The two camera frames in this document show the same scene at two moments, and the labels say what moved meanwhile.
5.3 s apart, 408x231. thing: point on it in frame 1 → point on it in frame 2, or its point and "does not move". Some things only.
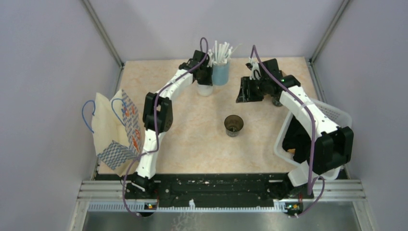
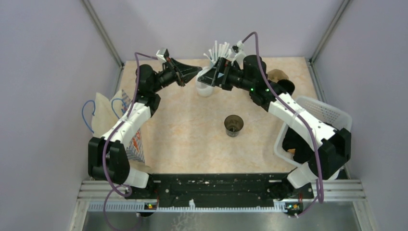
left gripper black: (208, 81) → (189, 71)
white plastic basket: (338, 117) does not move
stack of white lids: (205, 90) does not move
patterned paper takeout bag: (117, 134) does not move
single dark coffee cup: (233, 124) does not move
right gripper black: (246, 95) → (211, 77)
